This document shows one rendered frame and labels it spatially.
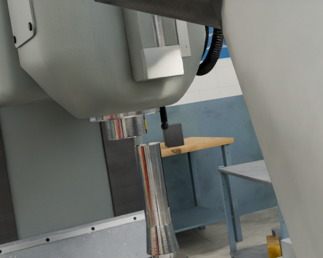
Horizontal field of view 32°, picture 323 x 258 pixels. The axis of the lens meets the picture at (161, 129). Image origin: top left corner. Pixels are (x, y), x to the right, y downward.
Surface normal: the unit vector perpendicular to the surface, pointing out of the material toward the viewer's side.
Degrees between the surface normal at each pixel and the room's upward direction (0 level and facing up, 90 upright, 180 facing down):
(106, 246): 63
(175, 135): 90
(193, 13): 140
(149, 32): 90
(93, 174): 90
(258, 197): 90
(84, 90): 119
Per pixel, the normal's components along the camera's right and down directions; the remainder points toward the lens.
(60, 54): -0.38, 0.36
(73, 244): 0.31, -0.45
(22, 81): 0.41, 0.00
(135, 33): -0.90, 0.16
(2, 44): -0.04, 0.07
